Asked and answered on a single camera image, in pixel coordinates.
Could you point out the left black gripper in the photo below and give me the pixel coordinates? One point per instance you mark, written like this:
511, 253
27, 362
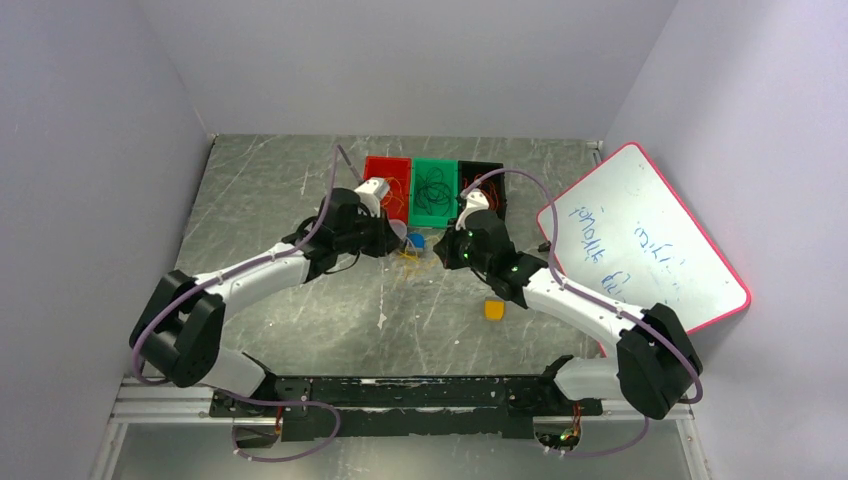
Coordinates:
386, 240

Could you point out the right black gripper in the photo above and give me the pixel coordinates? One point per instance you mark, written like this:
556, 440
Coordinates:
445, 248

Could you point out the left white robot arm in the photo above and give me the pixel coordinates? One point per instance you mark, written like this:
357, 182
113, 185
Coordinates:
179, 332

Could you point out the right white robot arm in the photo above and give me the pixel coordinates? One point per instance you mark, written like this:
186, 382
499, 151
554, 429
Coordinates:
649, 362

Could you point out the clear plastic cup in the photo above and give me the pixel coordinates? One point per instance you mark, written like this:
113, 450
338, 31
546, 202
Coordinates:
399, 228

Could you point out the blue block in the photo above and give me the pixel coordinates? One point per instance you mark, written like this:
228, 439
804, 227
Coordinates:
415, 243

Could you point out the green plastic bin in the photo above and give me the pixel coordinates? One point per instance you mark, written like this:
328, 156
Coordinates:
433, 192

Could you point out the red plastic bin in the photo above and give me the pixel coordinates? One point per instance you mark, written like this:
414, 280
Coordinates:
396, 171

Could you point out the orange yellow block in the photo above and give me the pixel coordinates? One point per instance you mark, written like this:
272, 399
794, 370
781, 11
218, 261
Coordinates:
494, 310

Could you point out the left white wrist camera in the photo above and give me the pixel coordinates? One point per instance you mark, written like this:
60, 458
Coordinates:
371, 193

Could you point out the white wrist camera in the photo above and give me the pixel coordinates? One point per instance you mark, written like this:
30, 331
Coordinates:
475, 201
371, 193

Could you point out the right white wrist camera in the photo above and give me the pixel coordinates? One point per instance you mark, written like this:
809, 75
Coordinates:
475, 201

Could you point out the white board with pink frame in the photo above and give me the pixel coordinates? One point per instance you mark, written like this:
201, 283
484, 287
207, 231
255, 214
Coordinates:
622, 231

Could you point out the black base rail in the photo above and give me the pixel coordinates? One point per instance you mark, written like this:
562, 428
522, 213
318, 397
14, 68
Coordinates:
301, 408

